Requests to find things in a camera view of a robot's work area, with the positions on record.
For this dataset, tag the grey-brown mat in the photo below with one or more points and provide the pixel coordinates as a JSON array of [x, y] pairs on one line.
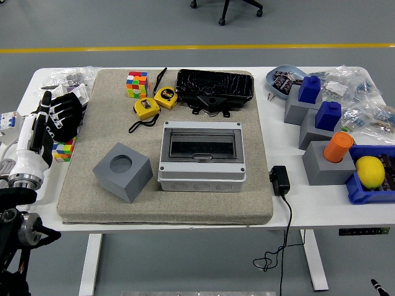
[[185, 206]]

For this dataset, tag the yellow lemon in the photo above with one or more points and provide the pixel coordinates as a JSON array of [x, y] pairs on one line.
[[370, 172]]

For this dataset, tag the colourful puzzle cube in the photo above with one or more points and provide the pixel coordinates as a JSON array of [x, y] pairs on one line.
[[64, 151], [137, 84]]

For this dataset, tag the white circuit breaker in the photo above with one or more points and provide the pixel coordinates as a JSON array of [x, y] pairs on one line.
[[7, 121]]

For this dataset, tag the small metal pins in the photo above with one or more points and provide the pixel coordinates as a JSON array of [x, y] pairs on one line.
[[270, 97]]

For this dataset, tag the blue plastic bin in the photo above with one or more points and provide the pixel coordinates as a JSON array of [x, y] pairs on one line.
[[358, 192]]

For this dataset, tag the grey block with round hole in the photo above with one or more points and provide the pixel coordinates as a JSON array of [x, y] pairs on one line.
[[126, 182], [327, 174]]

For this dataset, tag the dark packets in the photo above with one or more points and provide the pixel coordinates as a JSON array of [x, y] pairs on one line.
[[389, 166]]

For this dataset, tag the blue block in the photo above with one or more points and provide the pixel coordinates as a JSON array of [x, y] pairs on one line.
[[327, 117], [309, 91]]

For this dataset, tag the clear plastic bag of screws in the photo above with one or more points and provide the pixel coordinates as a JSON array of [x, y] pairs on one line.
[[71, 75]]

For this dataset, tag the clear bag of blue parts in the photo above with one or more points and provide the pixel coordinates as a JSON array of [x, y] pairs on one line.
[[348, 81], [355, 118]]

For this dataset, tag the light blue bowl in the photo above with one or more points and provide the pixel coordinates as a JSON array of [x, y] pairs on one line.
[[273, 84]]

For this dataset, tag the yellow tape measure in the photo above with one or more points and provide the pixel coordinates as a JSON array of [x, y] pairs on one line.
[[166, 97], [145, 108]]

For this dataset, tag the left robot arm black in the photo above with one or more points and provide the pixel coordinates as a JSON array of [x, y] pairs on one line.
[[12, 222]]

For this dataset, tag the dark snack packet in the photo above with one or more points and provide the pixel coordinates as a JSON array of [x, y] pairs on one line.
[[281, 74], [283, 84]]

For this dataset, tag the orange cylinder battery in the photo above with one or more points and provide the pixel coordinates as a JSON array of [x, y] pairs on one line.
[[338, 148]]

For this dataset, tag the black plastic tray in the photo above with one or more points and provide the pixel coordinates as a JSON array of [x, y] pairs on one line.
[[214, 84]]

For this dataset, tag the grey block holder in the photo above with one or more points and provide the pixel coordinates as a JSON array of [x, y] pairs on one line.
[[310, 135], [294, 111]]

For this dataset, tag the grey junction box clear lid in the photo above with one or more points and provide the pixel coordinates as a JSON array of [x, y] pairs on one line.
[[200, 172]]

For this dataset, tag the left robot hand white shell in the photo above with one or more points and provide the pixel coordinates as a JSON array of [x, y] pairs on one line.
[[29, 154]]

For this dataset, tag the black table control panel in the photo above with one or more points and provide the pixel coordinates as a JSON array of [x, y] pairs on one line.
[[362, 231]]

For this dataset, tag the white table leg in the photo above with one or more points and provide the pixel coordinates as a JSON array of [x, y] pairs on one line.
[[91, 262], [316, 262]]

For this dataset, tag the clear bag of brown parts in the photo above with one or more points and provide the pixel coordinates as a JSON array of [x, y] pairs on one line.
[[384, 120]]

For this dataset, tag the black cloth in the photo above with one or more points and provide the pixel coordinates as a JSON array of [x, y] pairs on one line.
[[72, 129]]

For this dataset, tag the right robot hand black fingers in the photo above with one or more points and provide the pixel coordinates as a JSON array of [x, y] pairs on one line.
[[379, 289]]

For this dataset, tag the white packaging box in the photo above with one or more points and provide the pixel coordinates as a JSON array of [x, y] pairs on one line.
[[78, 91]]

